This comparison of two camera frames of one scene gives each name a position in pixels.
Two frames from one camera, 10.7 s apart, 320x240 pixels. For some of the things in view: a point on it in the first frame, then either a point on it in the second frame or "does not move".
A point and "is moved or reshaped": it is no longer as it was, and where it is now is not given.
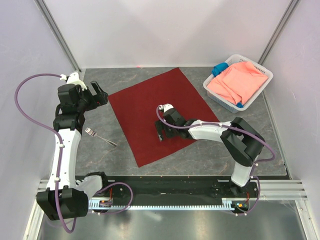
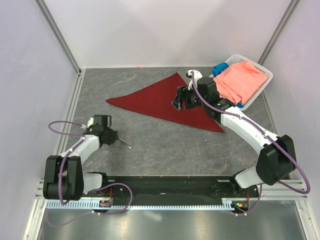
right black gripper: x=159 y=126 to x=182 y=92
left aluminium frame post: x=51 y=21 does not move
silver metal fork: x=89 y=131 is moved or reshaped
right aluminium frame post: x=278 y=30 does not move
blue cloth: x=218 y=68 does not move
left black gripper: x=100 y=98 to x=114 y=137
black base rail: x=174 y=188 does not move
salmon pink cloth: x=238 y=82 does not move
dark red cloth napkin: x=135 y=109 is moved or reshaped
